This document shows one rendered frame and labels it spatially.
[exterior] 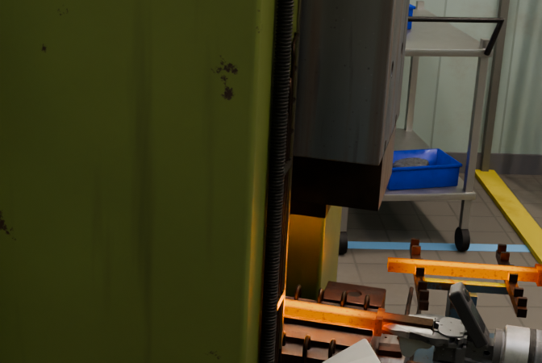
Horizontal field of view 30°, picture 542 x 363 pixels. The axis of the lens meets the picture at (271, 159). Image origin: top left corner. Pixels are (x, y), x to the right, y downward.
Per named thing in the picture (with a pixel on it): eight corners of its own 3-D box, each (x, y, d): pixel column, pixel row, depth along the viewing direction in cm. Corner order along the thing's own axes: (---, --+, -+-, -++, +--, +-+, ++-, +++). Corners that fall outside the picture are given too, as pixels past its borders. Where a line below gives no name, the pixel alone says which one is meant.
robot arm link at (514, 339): (530, 343, 174) (529, 318, 183) (502, 338, 175) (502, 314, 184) (523, 387, 177) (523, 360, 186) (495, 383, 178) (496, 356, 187)
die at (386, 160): (391, 173, 183) (396, 123, 180) (378, 211, 165) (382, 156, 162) (173, 147, 192) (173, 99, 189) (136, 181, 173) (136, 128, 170)
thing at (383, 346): (377, 355, 191) (378, 349, 191) (377, 347, 194) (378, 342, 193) (402, 357, 191) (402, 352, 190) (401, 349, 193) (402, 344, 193)
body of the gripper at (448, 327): (428, 373, 181) (496, 384, 179) (433, 331, 179) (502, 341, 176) (431, 352, 189) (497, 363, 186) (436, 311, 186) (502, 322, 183)
